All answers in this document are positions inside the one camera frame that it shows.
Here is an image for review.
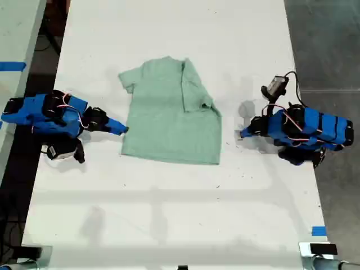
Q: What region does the pale green T-shirt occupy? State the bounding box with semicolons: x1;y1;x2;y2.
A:
118;56;223;166

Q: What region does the long blue tape strip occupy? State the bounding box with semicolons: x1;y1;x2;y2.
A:
0;61;27;71

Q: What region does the pale side table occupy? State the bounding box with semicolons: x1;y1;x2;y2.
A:
0;0;47;181

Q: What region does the small black box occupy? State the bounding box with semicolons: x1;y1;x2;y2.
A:
309;243;338;255
12;246;43;260

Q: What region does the red white arm wire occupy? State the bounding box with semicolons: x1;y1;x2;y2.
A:
281;109;329;147
56;93;86;129

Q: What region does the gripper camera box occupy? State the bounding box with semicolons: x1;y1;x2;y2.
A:
41;143;77;161
266;75;289;96

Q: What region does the black camera cable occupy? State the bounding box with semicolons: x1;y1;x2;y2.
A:
283;71;307;109

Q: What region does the black floor cable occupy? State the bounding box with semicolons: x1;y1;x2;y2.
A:
35;26;61;57

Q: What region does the metal table bracket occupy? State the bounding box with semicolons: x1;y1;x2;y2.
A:
19;245;53;270
298;241;339;270

